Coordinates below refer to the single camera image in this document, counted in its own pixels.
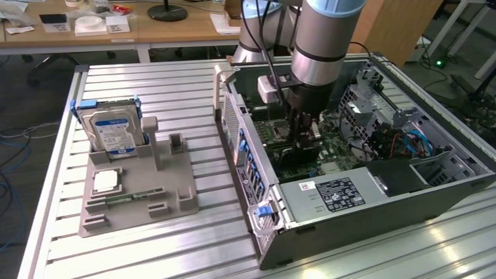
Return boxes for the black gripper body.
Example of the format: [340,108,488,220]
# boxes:
[287,83,331,116]

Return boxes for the grey parts rack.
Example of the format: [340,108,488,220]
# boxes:
[78,116,199,238]

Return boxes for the blue floor cable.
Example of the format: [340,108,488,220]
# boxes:
[0,139,31,251]

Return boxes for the white floor cable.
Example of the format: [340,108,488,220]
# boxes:
[0,121,60,140]

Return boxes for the black lamp base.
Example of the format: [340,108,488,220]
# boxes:
[147,0,190,22]

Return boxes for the white desk frame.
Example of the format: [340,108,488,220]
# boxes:
[424,0,496,79]

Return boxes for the black stand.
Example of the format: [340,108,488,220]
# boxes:
[450,55,496,105]

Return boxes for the blue wire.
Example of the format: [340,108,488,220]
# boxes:
[403,130,435,159]

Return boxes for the black and white box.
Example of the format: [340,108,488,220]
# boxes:
[38,13,71,33]

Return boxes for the wooden desk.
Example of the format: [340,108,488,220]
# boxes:
[0,0,295,56]

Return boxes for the thin black cable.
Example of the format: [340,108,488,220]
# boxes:
[351,42,396,65]

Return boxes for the green RAM stick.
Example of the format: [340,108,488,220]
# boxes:
[103,191,151,206]

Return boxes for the silver CPU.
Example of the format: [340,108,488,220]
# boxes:
[92,171,122,192]

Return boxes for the CPU socket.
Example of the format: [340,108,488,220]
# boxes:
[274,119,292,141]

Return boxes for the green motherboard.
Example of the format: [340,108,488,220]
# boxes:
[247,103,368,184]

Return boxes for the grey power supply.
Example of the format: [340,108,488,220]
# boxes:
[279,167,388,230]

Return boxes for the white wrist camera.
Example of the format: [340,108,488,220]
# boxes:
[258,75,291,104]

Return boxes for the white paper stack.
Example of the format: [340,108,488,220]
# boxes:
[211,13,244,35]

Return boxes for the clear plastic bags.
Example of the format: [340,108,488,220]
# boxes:
[0,0,36,27]

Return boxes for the black wire bundle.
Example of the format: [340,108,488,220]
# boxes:
[368,130,404,159]

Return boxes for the metal disk bay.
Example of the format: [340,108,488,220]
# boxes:
[410,149,478,187]

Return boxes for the cardboard box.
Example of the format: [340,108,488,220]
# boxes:
[224,0,244,20]

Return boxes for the white box with bowl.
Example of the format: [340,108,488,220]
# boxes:
[74,16,108,37]

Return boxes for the grey open PC case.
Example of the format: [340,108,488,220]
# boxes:
[212,52,496,271]

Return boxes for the black office chair base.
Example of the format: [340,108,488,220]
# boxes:
[23,51,118,87]

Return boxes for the silver drive cage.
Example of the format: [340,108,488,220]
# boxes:
[339,84,392,146]

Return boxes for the hard disk in blue caddy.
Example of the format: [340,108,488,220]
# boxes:
[70,94,151,159]

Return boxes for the small white box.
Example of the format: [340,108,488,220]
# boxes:
[104,16,131,34]

